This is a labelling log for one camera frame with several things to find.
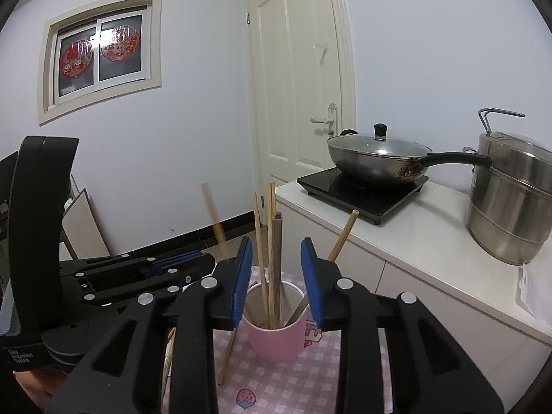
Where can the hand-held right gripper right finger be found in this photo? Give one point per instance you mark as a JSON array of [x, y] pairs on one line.
[[310, 284]]

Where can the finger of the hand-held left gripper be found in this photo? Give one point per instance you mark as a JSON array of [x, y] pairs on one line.
[[177, 263], [129, 291]]

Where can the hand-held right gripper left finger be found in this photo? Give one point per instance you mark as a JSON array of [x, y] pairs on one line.
[[241, 284]]

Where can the thick dark wooden chopstick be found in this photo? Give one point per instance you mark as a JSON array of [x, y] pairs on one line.
[[277, 267]]

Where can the pink cup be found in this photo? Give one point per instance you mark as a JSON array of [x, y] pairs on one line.
[[276, 345]]

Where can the person's left hand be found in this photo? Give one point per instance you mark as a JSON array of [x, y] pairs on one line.
[[36, 390]]

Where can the leaning wooden board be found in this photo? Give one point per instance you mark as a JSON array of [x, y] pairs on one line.
[[84, 224]]

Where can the black induction cooktop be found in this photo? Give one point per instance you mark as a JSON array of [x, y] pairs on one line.
[[327, 189]]

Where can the pink checkered tablecloth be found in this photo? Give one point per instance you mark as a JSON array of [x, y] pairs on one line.
[[293, 388]]

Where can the white cabinet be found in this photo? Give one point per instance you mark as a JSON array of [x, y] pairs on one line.
[[431, 258]]

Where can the glass wok lid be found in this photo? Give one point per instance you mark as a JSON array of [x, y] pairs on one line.
[[366, 149]]

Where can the red round window decoration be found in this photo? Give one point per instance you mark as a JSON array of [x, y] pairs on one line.
[[120, 44], [76, 58]]

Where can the cream framed window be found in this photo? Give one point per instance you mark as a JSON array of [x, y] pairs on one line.
[[101, 51]]

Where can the cream panel door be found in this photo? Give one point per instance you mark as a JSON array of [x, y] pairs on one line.
[[297, 73]]

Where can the steel steamer pot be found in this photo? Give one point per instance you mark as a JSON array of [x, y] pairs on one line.
[[509, 207]]

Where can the white door hook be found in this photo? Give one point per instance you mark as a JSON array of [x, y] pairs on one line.
[[321, 51]]

